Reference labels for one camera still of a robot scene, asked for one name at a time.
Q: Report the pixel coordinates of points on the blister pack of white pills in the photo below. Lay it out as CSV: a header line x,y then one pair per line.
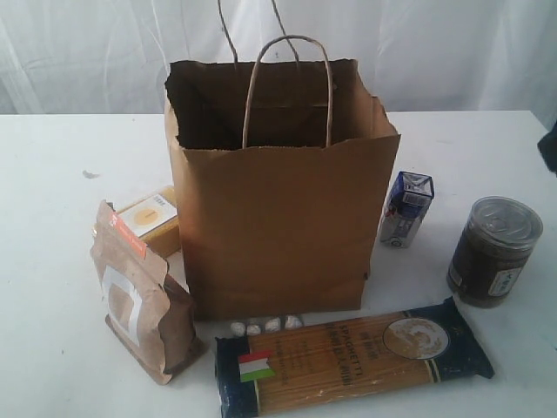
x,y
265,325

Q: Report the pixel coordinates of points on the spaghetti package dark blue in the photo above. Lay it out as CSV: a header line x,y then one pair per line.
x,y
271,373

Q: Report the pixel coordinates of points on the dark can with silver lid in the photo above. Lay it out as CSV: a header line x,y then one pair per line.
x,y
496,242

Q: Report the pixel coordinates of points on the blue white milk carton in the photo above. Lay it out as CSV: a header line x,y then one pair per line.
x,y
407,204

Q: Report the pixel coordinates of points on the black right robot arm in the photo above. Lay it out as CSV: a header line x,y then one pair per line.
x,y
547,147

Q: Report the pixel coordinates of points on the brown paper shopping bag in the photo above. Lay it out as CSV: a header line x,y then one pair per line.
x,y
280,172

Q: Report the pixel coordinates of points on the brown kraft pouch white label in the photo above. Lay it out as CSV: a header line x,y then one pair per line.
x,y
149,312

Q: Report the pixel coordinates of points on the yellow millet grain pack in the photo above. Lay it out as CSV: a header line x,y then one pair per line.
x,y
146,228

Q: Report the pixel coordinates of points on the white backdrop sheet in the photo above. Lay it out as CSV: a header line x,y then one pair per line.
x,y
113,56

